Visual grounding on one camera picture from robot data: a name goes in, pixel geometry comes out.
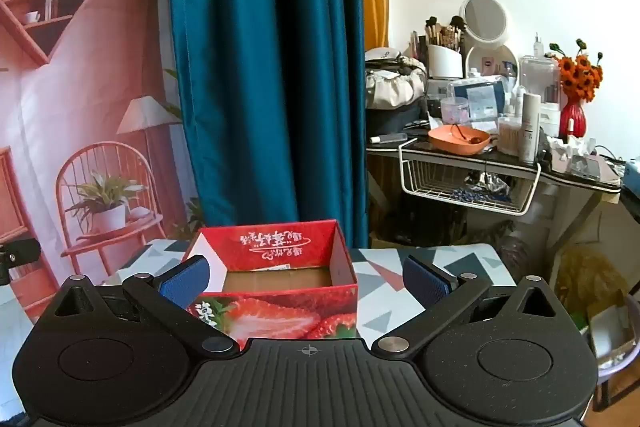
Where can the orange flower bouquet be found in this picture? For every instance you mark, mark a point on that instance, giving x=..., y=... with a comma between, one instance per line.
x=580, y=77

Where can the clear box of cotton swabs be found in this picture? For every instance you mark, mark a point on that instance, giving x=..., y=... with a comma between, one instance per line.
x=509, y=137

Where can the clear jar pink contents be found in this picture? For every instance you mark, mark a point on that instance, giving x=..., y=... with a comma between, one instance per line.
x=455, y=108

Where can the round white mirror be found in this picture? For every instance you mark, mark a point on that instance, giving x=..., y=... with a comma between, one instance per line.
x=482, y=17

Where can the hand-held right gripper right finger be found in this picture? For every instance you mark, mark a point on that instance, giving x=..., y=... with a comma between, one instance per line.
x=425, y=283

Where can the dark top vanity desk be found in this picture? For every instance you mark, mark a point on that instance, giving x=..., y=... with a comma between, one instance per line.
x=520, y=163

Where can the wall poster of pink room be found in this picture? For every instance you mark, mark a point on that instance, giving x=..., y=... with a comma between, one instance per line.
x=75, y=107

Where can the bunch of makeup brushes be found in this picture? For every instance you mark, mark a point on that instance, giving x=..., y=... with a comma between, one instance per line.
x=440, y=34

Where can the white bottle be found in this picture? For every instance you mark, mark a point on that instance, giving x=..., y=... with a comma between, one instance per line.
x=530, y=127

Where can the red strawberry print cardboard box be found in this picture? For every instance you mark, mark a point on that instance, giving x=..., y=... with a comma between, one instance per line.
x=280, y=309

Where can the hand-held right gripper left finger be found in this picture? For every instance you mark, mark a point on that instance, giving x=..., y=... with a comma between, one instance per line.
x=184, y=281

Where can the white brush holder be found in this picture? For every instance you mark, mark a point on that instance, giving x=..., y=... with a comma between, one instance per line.
x=444, y=62

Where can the clear acrylic organizer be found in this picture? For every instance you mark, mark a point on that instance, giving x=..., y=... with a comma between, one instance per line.
x=540, y=72

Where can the red vase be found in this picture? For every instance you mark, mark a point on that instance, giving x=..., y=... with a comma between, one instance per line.
x=572, y=119

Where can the orange bowl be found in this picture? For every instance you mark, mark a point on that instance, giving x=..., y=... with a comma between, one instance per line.
x=450, y=144

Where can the black bag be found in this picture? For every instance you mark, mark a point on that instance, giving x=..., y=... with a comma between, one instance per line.
x=395, y=122

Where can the teal blue curtain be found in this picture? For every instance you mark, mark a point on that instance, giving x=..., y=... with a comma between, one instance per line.
x=260, y=57

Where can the clear storage box blue label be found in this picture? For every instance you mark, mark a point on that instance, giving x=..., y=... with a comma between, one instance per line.
x=480, y=102

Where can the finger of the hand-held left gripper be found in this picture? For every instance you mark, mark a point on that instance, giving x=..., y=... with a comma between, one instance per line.
x=20, y=252

